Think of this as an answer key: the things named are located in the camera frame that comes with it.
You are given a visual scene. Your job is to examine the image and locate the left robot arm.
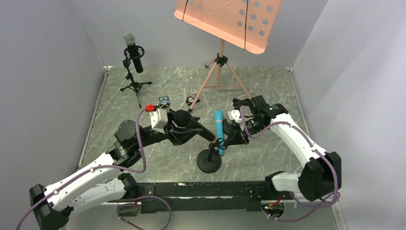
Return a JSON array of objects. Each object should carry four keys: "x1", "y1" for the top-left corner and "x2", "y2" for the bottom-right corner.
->
[{"x1": 29, "y1": 105, "x2": 215, "y2": 230}]

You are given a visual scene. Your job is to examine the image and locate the black microphone silver mesh head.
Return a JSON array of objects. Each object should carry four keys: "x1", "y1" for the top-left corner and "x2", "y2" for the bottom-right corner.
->
[{"x1": 124, "y1": 33, "x2": 144, "y2": 73}]

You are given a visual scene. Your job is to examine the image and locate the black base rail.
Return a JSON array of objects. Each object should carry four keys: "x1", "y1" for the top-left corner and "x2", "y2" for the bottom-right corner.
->
[{"x1": 118, "y1": 181, "x2": 290, "y2": 214}]

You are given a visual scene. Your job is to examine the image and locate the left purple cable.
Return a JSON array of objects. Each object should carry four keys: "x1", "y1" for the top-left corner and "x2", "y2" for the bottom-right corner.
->
[{"x1": 16, "y1": 106, "x2": 172, "y2": 230}]

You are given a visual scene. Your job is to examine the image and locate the blue owl toy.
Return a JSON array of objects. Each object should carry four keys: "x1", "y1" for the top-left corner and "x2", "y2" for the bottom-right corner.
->
[{"x1": 158, "y1": 96, "x2": 170, "y2": 109}]

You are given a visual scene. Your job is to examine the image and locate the black tripod shock mount stand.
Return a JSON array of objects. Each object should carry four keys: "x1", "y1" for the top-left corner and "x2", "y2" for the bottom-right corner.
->
[{"x1": 120, "y1": 45, "x2": 153, "y2": 109}]

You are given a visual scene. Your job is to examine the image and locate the purple cable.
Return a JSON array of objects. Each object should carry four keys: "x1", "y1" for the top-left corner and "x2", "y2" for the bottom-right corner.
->
[
  {"x1": 16, "y1": 106, "x2": 172, "y2": 230},
  {"x1": 239, "y1": 104, "x2": 341, "y2": 223}
]

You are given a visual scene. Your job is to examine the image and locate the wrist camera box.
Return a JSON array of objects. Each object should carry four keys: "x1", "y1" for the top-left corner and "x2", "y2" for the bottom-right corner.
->
[
  {"x1": 226, "y1": 110, "x2": 242, "y2": 124},
  {"x1": 145, "y1": 104, "x2": 168, "y2": 133}
]

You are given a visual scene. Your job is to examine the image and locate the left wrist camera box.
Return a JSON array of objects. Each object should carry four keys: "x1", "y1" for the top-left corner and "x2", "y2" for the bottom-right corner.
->
[{"x1": 145, "y1": 104, "x2": 168, "y2": 133}]

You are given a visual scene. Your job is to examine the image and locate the black round base mic stand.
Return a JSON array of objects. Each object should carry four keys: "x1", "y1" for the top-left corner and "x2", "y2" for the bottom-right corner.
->
[{"x1": 224, "y1": 98, "x2": 255, "y2": 126}]

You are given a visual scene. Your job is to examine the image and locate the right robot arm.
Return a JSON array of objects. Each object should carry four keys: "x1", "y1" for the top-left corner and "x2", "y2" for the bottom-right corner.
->
[{"x1": 222, "y1": 95, "x2": 342, "y2": 203}]

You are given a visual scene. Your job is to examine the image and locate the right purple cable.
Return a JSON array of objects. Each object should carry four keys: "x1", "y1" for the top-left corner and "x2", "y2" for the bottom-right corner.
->
[{"x1": 239, "y1": 104, "x2": 341, "y2": 223}]

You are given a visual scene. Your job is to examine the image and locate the brown owl toy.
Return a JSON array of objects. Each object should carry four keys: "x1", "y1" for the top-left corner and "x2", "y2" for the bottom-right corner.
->
[{"x1": 185, "y1": 94, "x2": 197, "y2": 106}]

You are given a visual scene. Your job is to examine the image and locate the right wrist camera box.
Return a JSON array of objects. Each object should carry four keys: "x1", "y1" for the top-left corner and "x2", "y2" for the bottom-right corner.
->
[{"x1": 226, "y1": 110, "x2": 242, "y2": 124}]

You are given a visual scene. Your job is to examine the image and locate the black microphone orange end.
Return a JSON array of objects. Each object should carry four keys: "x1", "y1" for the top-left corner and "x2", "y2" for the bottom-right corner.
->
[{"x1": 174, "y1": 119, "x2": 216, "y2": 142}]

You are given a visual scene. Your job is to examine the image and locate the pink music stand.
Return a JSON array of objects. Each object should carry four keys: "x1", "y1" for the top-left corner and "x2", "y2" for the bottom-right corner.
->
[{"x1": 174, "y1": 0, "x2": 282, "y2": 112}]

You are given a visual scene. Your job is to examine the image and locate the blue microphone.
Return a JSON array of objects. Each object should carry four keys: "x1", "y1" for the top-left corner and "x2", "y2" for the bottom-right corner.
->
[{"x1": 214, "y1": 110, "x2": 225, "y2": 156}]

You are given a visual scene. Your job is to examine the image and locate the black round base clip stand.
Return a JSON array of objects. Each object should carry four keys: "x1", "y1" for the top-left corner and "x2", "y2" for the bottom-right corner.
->
[{"x1": 196, "y1": 141, "x2": 228, "y2": 174}]

